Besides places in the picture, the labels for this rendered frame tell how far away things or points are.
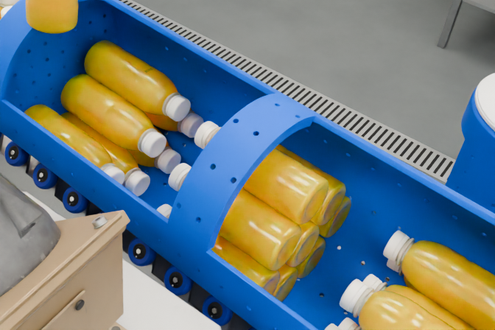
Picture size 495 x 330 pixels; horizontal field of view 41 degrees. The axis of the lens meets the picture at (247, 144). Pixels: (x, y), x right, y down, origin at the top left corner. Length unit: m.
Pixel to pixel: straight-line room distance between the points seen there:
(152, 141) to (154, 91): 0.08
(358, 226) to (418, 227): 0.09
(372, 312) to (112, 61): 0.56
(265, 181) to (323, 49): 2.51
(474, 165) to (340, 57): 2.03
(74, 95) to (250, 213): 0.39
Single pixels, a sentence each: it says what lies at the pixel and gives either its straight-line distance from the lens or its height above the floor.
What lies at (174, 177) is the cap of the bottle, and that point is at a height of 1.11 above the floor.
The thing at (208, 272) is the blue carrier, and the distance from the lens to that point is 0.83.
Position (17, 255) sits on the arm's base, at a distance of 0.55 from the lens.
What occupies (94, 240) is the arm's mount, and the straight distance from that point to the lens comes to 0.54.
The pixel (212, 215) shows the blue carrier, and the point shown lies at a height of 1.16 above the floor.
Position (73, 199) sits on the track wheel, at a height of 0.97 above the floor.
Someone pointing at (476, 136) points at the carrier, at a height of 0.99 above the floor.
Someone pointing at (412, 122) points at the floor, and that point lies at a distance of 2.99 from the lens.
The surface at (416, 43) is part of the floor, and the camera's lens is 3.56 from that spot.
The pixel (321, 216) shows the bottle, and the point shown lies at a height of 1.10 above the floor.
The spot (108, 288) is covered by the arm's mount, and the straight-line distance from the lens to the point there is 0.61.
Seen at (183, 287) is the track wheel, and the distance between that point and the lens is 0.97.
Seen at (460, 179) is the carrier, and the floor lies 0.88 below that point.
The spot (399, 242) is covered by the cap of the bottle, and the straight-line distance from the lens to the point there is 0.88.
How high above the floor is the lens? 1.75
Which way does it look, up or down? 41 degrees down
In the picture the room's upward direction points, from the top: 9 degrees clockwise
